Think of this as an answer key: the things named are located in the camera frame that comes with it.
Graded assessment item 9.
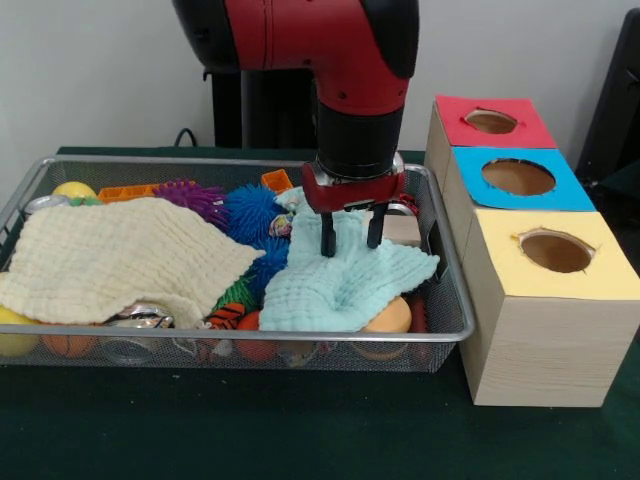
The orange sponge disc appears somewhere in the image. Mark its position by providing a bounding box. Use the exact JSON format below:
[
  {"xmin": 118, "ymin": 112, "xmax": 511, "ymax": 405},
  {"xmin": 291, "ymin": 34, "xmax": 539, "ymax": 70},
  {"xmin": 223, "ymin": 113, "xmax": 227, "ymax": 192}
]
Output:
[{"xmin": 362, "ymin": 295, "xmax": 414, "ymax": 335}]

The blue spiky ball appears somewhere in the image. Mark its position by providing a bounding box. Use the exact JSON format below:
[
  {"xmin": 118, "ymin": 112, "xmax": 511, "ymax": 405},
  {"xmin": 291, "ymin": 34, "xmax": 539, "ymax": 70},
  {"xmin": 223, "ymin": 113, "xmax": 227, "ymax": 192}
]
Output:
[
  {"xmin": 223, "ymin": 183, "xmax": 291, "ymax": 246},
  {"xmin": 244, "ymin": 237, "xmax": 290, "ymax": 301}
]

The light blue waffle cloth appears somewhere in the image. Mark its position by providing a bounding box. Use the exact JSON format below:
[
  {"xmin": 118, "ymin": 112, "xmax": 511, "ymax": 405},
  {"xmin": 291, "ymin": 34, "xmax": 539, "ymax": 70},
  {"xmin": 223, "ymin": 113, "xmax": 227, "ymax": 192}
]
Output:
[{"xmin": 258, "ymin": 187, "xmax": 441, "ymax": 334}]

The orange plastic grid block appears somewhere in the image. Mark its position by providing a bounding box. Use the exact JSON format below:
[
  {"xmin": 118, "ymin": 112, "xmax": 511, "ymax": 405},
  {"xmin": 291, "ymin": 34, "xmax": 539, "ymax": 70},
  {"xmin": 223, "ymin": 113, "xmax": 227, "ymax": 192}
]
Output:
[
  {"xmin": 97, "ymin": 183, "xmax": 161, "ymax": 204},
  {"xmin": 260, "ymin": 168, "xmax": 294, "ymax": 194}
]

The dark green side tablecloth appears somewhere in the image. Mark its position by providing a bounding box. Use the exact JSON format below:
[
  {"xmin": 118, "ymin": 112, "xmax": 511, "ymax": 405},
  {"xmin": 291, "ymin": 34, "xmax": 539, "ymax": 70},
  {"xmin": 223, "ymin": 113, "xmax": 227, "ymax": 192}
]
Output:
[{"xmin": 593, "ymin": 162, "xmax": 640, "ymax": 190}]

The cream waffle cloth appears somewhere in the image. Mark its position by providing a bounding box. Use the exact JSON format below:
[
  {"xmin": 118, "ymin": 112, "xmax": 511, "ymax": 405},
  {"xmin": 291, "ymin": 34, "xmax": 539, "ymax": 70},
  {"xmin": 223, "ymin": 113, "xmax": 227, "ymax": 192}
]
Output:
[{"xmin": 0, "ymin": 196, "xmax": 266, "ymax": 329}]

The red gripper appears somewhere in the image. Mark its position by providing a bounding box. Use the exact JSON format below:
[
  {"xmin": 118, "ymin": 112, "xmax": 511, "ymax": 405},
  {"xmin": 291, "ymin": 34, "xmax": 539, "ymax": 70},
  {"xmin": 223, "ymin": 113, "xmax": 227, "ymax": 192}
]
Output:
[{"xmin": 301, "ymin": 162, "xmax": 407, "ymax": 259}]

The black upright panel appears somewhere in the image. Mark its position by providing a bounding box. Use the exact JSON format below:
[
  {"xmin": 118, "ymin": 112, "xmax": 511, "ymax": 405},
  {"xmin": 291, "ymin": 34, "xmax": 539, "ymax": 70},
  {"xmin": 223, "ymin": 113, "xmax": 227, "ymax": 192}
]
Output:
[{"xmin": 574, "ymin": 7, "xmax": 640, "ymax": 174}]

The silver mesh bin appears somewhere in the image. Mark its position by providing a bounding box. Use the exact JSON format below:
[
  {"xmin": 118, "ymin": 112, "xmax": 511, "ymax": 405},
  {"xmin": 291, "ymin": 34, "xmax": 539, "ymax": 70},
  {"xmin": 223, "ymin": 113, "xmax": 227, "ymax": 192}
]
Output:
[{"xmin": 0, "ymin": 155, "xmax": 475, "ymax": 374}]

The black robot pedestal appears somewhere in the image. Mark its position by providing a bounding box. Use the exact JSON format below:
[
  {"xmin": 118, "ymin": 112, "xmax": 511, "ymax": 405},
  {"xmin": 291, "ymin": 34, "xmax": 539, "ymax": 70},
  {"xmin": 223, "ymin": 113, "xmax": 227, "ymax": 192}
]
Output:
[{"xmin": 202, "ymin": 69, "xmax": 321, "ymax": 150}]

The purple spiky ball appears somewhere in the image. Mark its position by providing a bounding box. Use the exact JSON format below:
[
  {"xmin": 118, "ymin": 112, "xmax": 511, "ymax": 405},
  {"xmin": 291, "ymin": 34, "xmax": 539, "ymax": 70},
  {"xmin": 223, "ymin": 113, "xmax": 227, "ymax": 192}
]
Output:
[{"xmin": 152, "ymin": 179, "xmax": 231, "ymax": 231}]

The wooden cube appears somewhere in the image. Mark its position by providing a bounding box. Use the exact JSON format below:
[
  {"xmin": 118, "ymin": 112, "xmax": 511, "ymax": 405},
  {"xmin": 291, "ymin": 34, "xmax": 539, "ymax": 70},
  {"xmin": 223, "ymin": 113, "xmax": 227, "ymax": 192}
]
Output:
[{"xmin": 380, "ymin": 214, "xmax": 423, "ymax": 248}]

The wooden box with three holes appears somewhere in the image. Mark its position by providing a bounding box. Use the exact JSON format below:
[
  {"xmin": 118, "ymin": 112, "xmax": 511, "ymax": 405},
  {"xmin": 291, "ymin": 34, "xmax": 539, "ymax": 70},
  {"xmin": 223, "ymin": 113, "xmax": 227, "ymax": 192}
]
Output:
[{"xmin": 424, "ymin": 94, "xmax": 640, "ymax": 409}]

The yellow ball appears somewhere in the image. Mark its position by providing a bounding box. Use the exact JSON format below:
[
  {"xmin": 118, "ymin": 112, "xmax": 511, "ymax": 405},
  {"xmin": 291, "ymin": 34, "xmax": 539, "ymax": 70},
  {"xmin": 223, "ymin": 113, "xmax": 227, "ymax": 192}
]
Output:
[{"xmin": 51, "ymin": 180, "xmax": 99, "ymax": 200}]

